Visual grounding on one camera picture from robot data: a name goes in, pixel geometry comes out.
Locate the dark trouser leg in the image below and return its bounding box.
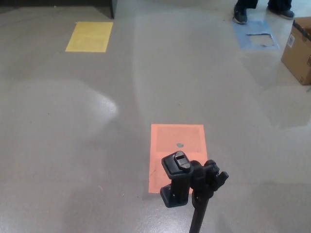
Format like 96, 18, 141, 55
236, 0, 259, 11

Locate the orange floor sheet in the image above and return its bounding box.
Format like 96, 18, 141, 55
148, 123, 208, 194

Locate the brown cardboard box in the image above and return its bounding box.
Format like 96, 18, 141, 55
281, 17, 311, 86

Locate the dark sneaker with laces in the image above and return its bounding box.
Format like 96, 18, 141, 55
232, 4, 249, 25

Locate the black phone stand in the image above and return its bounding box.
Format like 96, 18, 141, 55
160, 150, 230, 233

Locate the yellow floor sheet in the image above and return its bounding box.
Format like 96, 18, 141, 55
65, 21, 114, 52

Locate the dark grey-soled sneaker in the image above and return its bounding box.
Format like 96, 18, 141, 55
266, 5, 295, 19

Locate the torn blue floor sheet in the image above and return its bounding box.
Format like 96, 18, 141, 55
232, 20, 281, 51

